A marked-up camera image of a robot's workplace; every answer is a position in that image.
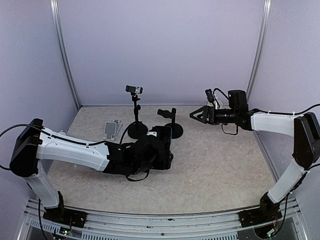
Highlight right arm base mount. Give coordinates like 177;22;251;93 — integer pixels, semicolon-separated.
238;207;282;228

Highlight aluminium corner post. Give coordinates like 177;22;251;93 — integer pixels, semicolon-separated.
246;0;272;103
50;0;82;111

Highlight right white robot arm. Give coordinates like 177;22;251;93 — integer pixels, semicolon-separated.
189;89;320;205

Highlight left aluminium corner post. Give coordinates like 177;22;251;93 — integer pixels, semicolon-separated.
50;0;82;111

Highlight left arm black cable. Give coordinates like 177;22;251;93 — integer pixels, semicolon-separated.
0;121;156;182

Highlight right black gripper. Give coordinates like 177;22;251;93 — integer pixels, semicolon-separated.
190;105;238;125

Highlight blue phone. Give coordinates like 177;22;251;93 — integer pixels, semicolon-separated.
159;126;172;151

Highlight cream ceramic mug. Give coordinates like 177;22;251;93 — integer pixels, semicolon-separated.
207;100;223;109

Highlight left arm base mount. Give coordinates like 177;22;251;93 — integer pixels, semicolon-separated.
43;208;87;228

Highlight short black phone stand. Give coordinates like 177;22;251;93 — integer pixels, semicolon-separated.
157;107;184;139

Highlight aluminium front rail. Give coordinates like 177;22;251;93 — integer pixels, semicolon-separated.
17;198;309;240

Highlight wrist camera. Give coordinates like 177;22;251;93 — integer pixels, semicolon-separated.
204;89;218;103
146;126;163;140

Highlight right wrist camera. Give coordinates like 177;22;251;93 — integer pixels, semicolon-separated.
204;89;218;103

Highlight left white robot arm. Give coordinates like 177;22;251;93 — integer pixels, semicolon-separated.
9;118;173;223

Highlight tall black phone stand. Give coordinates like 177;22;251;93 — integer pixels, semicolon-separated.
125;85;148;140

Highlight white folding phone stand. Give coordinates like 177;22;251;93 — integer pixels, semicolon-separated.
103;120;123;141

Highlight right aluminium corner post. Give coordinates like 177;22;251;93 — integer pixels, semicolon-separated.
246;0;272;103

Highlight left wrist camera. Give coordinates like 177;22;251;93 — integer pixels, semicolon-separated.
146;126;163;140

